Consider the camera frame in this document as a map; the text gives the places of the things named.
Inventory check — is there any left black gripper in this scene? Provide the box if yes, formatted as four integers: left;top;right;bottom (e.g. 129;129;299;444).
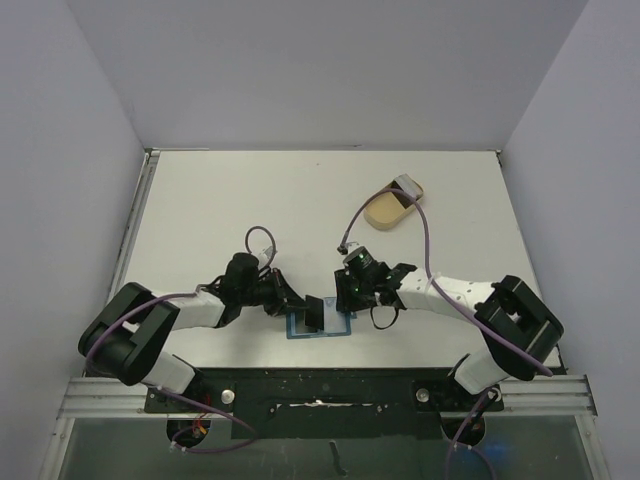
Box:
239;267;309;317

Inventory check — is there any blue card holder wallet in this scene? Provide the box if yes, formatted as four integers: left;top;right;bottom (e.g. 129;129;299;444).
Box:
286;297;357;339

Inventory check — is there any white credit card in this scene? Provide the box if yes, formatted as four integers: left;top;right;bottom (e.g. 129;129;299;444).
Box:
323;297;342;333

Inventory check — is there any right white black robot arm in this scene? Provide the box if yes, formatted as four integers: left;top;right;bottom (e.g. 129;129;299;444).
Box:
334;244;564;409

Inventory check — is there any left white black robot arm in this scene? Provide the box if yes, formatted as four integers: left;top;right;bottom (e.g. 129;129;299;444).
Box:
78;252;310;411

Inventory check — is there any stack of cards in tray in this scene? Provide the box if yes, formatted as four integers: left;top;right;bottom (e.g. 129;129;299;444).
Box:
389;174;424;200

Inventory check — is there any tan oval wooden tray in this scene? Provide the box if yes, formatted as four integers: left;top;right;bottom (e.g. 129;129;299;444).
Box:
364;181;415;231

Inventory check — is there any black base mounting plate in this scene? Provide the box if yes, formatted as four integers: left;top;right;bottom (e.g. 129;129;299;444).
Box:
144;368;504;440

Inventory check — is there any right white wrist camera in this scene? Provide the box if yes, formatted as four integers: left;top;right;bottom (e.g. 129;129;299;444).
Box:
337;241;361;256

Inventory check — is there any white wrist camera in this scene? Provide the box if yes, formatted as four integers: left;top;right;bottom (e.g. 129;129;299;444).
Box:
337;241;361;256
257;245;276;266

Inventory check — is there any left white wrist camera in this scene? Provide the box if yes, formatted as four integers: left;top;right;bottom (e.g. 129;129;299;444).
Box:
257;245;276;266

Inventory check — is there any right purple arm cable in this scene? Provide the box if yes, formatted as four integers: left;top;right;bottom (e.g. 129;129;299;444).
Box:
337;197;554;377

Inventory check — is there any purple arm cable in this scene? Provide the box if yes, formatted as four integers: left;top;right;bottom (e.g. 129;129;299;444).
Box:
82;227;276;371
337;197;554;377

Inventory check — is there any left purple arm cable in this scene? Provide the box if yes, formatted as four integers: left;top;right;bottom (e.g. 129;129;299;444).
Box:
82;227;276;371

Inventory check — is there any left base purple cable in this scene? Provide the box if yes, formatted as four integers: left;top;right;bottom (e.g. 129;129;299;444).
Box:
154;387;276;455

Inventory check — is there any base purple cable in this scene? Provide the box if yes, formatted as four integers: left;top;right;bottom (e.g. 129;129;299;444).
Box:
154;387;276;455
447;389;501;480

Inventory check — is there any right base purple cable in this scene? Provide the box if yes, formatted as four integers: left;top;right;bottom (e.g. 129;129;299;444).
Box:
447;389;501;480

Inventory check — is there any left aluminium rail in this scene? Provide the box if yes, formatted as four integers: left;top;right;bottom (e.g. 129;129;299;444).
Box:
104;149;161;305

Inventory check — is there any aluminium rail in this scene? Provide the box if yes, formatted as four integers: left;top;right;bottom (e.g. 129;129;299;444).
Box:
492;375;598;416
104;149;161;305
57;377;147;419

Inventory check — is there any front aluminium rail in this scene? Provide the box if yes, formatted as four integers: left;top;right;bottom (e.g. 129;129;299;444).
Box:
57;377;147;419

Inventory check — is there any right aluminium rail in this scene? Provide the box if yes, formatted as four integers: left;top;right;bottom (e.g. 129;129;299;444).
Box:
492;375;598;416

